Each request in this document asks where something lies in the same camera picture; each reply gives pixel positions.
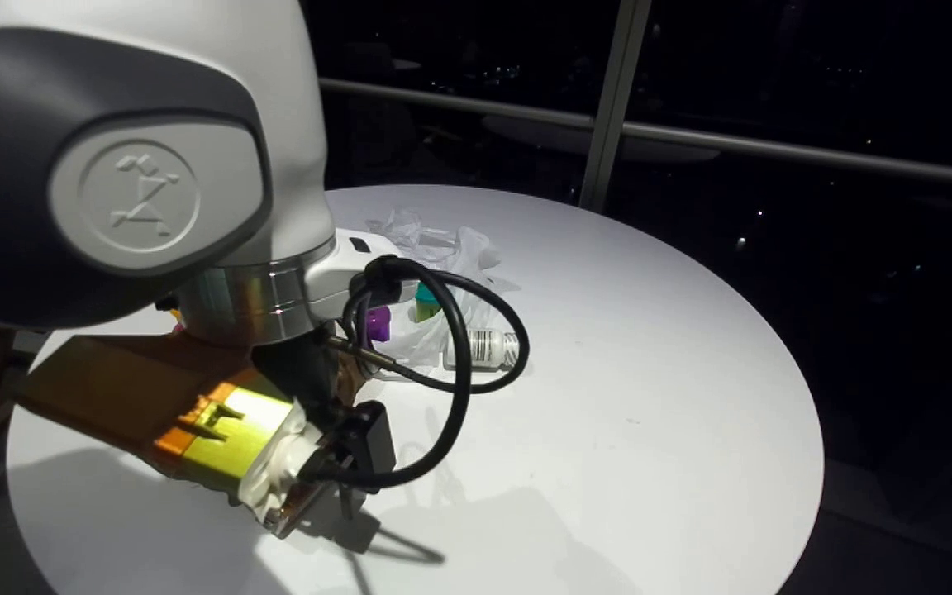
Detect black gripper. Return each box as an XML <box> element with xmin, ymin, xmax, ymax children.
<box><xmin>254</xmin><ymin>336</ymin><xmax>396</xmax><ymax>553</ymax></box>

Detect purple lid small container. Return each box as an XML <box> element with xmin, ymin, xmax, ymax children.
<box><xmin>365</xmin><ymin>308</ymin><xmax>391</xmax><ymax>342</ymax></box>

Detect teal lid small container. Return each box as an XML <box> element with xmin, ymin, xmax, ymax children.
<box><xmin>413</xmin><ymin>282</ymin><xmax>444</xmax><ymax>322</ymax></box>

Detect white labelled pill bottle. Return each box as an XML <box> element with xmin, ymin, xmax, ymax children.
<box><xmin>470</xmin><ymin>328</ymin><xmax>519</xmax><ymax>370</ymax></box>

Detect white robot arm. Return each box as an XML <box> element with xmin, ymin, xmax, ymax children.
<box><xmin>0</xmin><ymin>0</ymin><xmax>394</xmax><ymax>549</ymax></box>

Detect white plastic bag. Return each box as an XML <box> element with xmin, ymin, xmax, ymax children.
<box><xmin>330</xmin><ymin>209</ymin><xmax>523</xmax><ymax>373</ymax></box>

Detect metal window railing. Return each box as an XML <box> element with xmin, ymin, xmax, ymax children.
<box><xmin>302</xmin><ymin>0</ymin><xmax>952</xmax><ymax>205</ymax></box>

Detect black camera cable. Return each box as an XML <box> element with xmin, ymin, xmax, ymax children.
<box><xmin>296</xmin><ymin>254</ymin><xmax>533</xmax><ymax>491</ymax></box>

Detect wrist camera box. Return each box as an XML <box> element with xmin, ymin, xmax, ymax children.
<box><xmin>19</xmin><ymin>333</ymin><xmax>321</xmax><ymax>534</ymax></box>

